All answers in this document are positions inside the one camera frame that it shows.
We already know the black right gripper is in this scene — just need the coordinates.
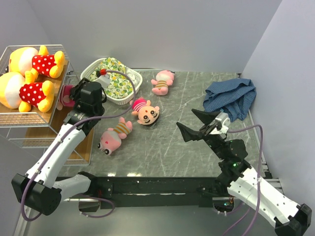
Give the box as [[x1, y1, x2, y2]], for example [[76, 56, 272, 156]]
[[176, 108, 227, 159]]

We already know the black-haired doll face-down plush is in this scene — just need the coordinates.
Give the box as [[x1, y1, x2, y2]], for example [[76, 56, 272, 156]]
[[57, 85, 75, 111]]

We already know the black-haired doll face-up plush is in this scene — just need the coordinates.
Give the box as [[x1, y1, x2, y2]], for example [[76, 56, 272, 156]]
[[131, 97, 160, 126]]

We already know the pink pig plush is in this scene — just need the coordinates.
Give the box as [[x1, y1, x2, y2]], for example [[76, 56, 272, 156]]
[[151, 70, 175, 96], [97, 117, 133, 155]]

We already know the yellow bear plush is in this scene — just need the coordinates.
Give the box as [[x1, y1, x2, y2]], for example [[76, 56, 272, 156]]
[[0, 72, 55, 113], [8, 45, 65, 79]]

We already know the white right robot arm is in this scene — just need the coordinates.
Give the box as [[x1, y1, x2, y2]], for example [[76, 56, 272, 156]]
[[176, 109, 312, 236]]

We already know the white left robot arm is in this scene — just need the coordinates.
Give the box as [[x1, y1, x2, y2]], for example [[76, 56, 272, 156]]
[[11, 79, 106, 220]]

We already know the white perforated plastic basket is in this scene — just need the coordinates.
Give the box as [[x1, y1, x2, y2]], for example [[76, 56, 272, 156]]
[[80, 58, 143, 105]]

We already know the blue checked shirt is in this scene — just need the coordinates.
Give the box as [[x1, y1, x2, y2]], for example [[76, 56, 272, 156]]
[[203, 78, 256, 122]]

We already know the lemon print cloth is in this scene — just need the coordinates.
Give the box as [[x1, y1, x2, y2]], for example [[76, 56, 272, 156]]
[[86, 58, 133, 99]]

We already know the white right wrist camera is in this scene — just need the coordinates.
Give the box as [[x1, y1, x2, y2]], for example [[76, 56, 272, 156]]
[[212, 112, 231, 135]]

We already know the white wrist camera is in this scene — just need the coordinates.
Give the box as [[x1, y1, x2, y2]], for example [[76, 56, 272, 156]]
[[212, 112, 231, 135], [95, 69, 110, 89]]

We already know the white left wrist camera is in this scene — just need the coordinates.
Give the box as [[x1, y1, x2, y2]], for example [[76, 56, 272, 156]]
[[95, 69, 110, 89]]

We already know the wire and wood shelf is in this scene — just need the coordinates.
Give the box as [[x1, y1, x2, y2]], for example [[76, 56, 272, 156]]
[[0, 44, 95, 167]]

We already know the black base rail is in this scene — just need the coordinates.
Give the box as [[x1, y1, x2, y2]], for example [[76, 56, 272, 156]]
[[85, 177, 236, 211]]

